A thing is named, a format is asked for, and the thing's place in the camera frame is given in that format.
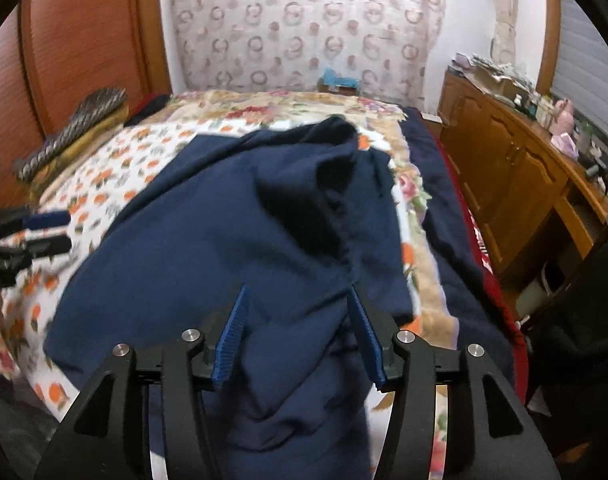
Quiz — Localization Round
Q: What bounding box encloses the navy quilt with red edge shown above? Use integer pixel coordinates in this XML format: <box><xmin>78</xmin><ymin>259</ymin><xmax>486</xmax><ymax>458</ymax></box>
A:
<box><xmin>401</xmin><ymin>105</ymin><xmax>531</xmax><ymax>406</ymax></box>

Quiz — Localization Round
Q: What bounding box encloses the cream lace curtain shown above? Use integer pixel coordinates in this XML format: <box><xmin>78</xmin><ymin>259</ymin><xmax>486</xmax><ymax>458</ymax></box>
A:
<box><xmin>493</xmin><ymin>0</ymin><xmax>521</xmax><ymax>63</ymax></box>

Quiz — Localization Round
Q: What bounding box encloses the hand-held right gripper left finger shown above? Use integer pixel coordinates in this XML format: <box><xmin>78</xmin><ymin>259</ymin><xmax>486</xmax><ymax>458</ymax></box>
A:
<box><xmin>34</xmin><ymin>282</ymin><xmax>250</xmax><ymax>480</ymax></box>

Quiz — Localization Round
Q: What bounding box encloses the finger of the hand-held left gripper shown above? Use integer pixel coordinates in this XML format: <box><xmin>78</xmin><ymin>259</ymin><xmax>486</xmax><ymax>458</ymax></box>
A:
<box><xmin>0</xmin><ymin>211</ymin><xmax>71</xmax><ymax>235</ymax></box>
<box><xmin>4</xmin><ymin>236</ymin><xmax>73</xmax><ymax>263</ymax></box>

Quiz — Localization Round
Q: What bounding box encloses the white sheet with orange flowers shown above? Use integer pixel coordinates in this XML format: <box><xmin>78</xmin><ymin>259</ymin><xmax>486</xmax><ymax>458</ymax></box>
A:
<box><xmin>0</xmin><ymin>122</ymin><xmax>265</xmax><ymax>423</ymax></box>

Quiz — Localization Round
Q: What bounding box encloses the pink kettle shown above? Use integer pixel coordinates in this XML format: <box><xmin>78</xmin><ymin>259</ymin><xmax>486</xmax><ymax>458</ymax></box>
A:
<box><xmin>550</xmin><ymin>99</ymin><xmax>579</xmax><ymax>153</ymax></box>

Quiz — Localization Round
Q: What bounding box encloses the beige floral blanket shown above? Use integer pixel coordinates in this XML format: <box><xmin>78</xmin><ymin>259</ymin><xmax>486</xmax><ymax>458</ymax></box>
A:
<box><xmin>174</xmin><ymin>89</ymin><xmax>460</xmax><ymax>411</ymax></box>

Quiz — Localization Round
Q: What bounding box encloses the black chair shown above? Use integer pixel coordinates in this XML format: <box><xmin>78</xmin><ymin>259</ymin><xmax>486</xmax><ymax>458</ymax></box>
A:
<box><xmin>524</xmin><ymin>230</ymin><xmax>608</xmax><ymax>461</ymax></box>

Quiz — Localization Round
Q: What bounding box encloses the clutter of small household things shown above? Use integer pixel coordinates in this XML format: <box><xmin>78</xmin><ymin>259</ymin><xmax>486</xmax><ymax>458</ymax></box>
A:
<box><xmin>446</xmin><ymin>52</ymin><xmax>608</xmax><ymax>211</ymax></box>

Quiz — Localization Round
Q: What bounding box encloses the grey window blind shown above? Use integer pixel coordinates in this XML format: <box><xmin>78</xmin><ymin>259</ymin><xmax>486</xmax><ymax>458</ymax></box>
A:
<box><xmin>548</xmin><ymin>0</ymin><xmax>608</xmax><ymax>128</ymax></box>

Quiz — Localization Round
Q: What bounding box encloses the navy t-shirt with orange print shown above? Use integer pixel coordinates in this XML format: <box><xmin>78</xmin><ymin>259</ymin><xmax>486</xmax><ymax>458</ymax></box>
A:
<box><xmin>44</xmin><ymin>115</ymin><xmax>421</xmax><ymax>480</ymax></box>

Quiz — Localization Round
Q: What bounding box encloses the dark floral patterned cushion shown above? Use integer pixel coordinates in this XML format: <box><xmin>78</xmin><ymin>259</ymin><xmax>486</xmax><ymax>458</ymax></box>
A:
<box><xmin>13</xmin><ymin>87</ymin><xmax>128</xmax><ymax>182</ymax></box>

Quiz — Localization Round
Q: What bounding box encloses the circle patterned curtain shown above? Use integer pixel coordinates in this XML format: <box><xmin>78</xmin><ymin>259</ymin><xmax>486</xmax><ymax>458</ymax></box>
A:
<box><xmin>168</xmin><ymin>0</ymin><xmax>446</xmax><ymax>107</ymax></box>

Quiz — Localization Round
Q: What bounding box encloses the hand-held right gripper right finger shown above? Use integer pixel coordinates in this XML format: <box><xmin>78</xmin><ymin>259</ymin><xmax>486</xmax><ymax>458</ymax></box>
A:
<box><xmin>346</xmin><ymin>284</ymin><xmax>562</xmax><ymax>480</ymax></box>

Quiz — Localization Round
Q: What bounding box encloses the wooden cabinet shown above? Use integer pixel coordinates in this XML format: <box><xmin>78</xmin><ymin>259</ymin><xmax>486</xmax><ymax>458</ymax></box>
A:
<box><xmin>438</xmin><ymin>70</ymin><xmax>608</xmax><ymax>281</ymax></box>

